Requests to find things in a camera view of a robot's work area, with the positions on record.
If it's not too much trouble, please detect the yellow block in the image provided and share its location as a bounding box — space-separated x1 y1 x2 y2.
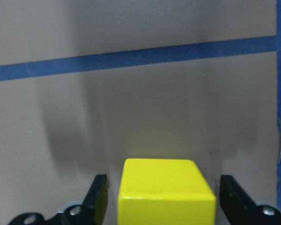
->
118 158 216 225

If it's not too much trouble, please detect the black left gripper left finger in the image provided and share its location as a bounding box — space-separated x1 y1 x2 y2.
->
9 174 107 225

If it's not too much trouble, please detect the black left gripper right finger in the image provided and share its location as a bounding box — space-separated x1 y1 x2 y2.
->
219 175 281 225

